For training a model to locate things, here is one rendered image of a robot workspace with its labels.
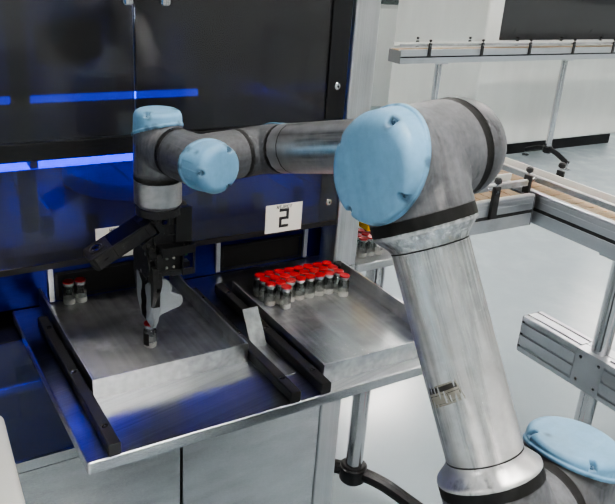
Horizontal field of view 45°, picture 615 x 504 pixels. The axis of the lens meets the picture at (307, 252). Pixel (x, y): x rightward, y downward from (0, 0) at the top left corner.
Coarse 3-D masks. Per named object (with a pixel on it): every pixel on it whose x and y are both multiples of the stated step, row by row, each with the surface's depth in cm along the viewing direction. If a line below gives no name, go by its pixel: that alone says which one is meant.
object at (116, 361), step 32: (192, 288) 140; (64, 320) 132; (96, 320) 133; (128, 320) 134; (160, 320) 135; (192, 320) 136; (224, 320) 129; (96, 352) 123; (128, 352) 124; (160, 352) 124; (192, 352) 125; (224, 352) 121; (96, 384) 110; (128, 384) 113
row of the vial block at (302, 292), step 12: (300, 276) 146; (312, 276) 146; (324, 276) 147; (336, 276) 149; (276, 288) 143; (300, 288) 145; (312, 288) 146; (324, 288) 149; (336, 288) 150; (264, 300) 143; (276, 300) 143; (300, 300) 146
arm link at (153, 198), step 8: (136, 184) 113; (144, 184) 118; (176, 184) 114; (136, 192) 114; (144, 192) 113; (152, 192) 112; (160, 192) 113; (168, 192) 113; (176, 192) 114; (136, 200) 114; (144, 200) 113; (152, 200) 113; (160, 200) 113; (168, 200) 114; (176, 200) 115; (144, 208) 114; (152, 208) 114; (160, 208) 114; (168, 208) 114
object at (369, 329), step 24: (240, 288) 142; (360, 288) 152; (264, 312) 134; (288, 312) 141; (312, 312) 142; (336, 312) 142; (360, 312) 143; (384, 312) 144; (288, 336) 127; (312, 336) 133; (336, 336) 134; (360, 336) 134; (384, 336) 135; (408, 336) 135; (312, 360) 121; (336, 360) 126; (360, 360) 122; (384, 360) 125
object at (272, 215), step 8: (272, 208) 147; (280, 208) 148; (296, 208) 150; (272, 216) 148; (280, 216) 149; (296, 216) 151; (272, 224) 148; (288, 224) 150; (296, 224) 152; (272, 232) 149
